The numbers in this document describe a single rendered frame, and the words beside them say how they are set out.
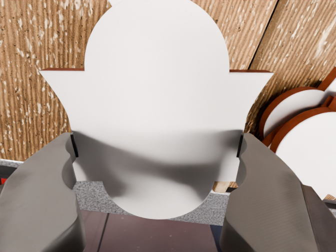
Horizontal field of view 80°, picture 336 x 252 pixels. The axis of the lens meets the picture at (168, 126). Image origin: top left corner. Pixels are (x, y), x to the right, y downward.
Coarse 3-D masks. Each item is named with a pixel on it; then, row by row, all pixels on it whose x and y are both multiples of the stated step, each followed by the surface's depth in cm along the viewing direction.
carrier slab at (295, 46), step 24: (288, 0) 19; (312, 0) 19; (288, 24) 20; (312, 24) 20; (264, 48) 21; (288, 48) 21; (312, 48) 21; (288, 72) 22; (312, 72) 22; (264, 96) 23
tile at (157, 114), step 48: (144, 0) 9; (96, 48) 10; (144, 48) 10; (192, 48) 10; (96, 96) 11; (144, 96) 11; (192, 96) 11; (240, 96) 11; (96, 144) 12; (144, 144) 13; (192, 144) 13; (144, 192) 14; (192, 192) 14
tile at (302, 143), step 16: (304, 112) 18; (320, 112) 17; (288, 128) 18; (304, 128) 17; (320, 128) 18; (272, 144) 19; (288, 144) 18; (304, 144) 18; (320, 144) 18; (288, 160) 19; (304, 160) 19; (320, 160) 19; (304, 176) 20; (320, 176) 21
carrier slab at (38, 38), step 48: (0, 0) 17; (48, 0) 17; (96, 0) 17; (192, 0) 18; (240, 0) 18; (0, 48) 18; (48, 48) 19; (240, 48) 20; (0, 96) 20; (48, 96) 21; (0, 144) 23
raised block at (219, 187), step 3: (216, 183) 26; (219, 183) 26; (222, 183) 26; (225, 183) 26; (228, 183) 26; (213, 186) 26; (216, 186) 26; (219, 186) 26; (222, 186) 26; (225, 186) 26; (213, 189) 26; (216, 189) 26; (219, 189) 26; (222, 189) 26; (225, 189) 26; (219, 192) 26; (222, 192) 26
